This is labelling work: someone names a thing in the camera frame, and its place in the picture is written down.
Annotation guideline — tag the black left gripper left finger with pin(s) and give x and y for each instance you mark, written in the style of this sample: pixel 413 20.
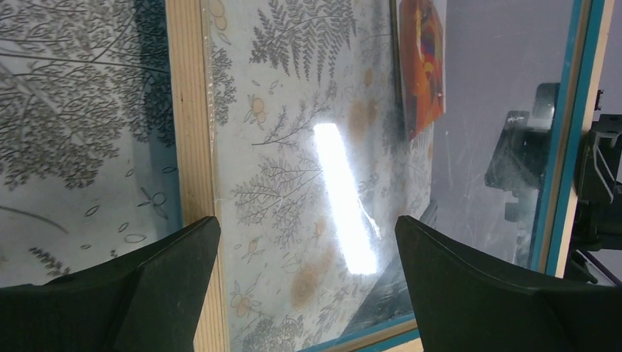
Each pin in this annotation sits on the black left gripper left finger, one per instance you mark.
pixel 149 299

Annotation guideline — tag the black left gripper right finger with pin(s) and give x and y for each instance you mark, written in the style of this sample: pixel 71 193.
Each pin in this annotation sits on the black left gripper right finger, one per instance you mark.
pixel 466 300

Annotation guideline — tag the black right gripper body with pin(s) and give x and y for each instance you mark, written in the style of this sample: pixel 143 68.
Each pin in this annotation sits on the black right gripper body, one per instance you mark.
pixel 597 221

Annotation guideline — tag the wooden picture frame blue edge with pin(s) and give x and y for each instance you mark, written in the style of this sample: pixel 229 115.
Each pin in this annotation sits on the wooden picture frame blue edge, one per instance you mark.
pixel 290 132

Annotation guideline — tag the hot air balloon photo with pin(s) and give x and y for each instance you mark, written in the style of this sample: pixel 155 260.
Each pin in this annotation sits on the hot air balloon photo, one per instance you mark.
pixel 421 45

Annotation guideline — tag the floral patterned table mat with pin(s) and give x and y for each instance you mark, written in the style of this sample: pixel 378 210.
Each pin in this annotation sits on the floral patterned table mat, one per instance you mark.
pixel 89 166

